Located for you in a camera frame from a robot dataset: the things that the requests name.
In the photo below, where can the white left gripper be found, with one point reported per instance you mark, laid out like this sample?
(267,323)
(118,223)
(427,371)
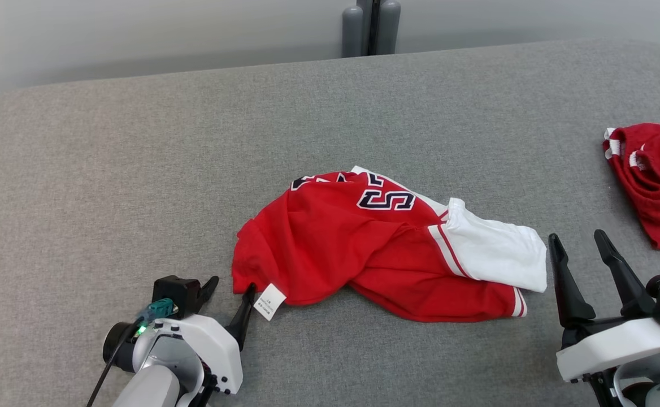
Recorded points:
(217,350)

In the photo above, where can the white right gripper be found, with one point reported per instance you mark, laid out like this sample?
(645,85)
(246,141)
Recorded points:
(612,347)

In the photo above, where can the red shorts with white stripe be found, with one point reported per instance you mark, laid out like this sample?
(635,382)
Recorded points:
(658,192)

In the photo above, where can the red and white jersey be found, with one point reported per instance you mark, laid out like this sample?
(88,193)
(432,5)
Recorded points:
(335,243)

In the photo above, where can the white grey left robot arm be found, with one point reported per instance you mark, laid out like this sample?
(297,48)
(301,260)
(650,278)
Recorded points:
(149,390)

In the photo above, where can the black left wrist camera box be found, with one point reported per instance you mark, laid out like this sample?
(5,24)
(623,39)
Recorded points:
(174,294)

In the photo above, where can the grey metal partition post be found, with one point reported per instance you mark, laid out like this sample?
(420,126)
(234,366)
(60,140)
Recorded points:
(370,22)

